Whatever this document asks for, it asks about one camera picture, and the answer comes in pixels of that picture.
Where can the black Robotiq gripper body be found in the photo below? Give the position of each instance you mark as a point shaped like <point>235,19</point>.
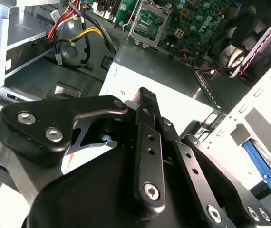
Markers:
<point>90,194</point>

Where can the hard disk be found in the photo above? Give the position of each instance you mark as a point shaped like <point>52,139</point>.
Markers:
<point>261,164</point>

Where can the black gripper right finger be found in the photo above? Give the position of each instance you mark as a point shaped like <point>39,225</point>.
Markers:
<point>197,180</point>

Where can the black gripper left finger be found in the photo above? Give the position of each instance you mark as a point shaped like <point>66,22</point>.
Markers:
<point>31,133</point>

